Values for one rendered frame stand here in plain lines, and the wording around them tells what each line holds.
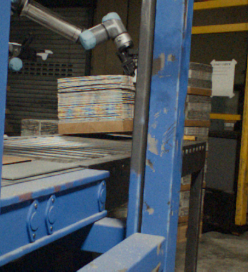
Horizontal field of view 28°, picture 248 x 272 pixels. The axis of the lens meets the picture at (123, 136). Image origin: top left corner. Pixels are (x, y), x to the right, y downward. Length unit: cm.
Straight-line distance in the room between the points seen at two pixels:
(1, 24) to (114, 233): 64
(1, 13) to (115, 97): 159
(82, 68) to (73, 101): 840
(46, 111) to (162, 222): 989
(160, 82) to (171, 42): 7
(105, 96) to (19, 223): 129
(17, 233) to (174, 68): 39
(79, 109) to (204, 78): 182
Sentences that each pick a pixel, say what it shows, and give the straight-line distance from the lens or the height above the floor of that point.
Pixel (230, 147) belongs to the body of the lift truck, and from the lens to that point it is 413.
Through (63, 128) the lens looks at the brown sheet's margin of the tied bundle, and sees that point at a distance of 203.
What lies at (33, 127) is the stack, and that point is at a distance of 285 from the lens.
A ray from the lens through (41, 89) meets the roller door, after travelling 1081.
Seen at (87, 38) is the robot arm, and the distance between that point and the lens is 210.
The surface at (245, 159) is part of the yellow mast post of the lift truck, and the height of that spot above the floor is 60.
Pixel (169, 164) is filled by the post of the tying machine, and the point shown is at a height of 83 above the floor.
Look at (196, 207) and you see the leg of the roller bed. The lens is 229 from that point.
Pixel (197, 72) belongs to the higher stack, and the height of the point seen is 122.
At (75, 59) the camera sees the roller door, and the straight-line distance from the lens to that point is 1050.
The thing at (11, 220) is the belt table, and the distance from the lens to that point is 70.
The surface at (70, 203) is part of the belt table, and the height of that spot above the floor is 75.
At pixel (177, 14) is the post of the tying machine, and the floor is 109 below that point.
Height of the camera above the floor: 92
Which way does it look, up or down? 3 degrees down
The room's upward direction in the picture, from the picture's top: 4 degrees clockwise
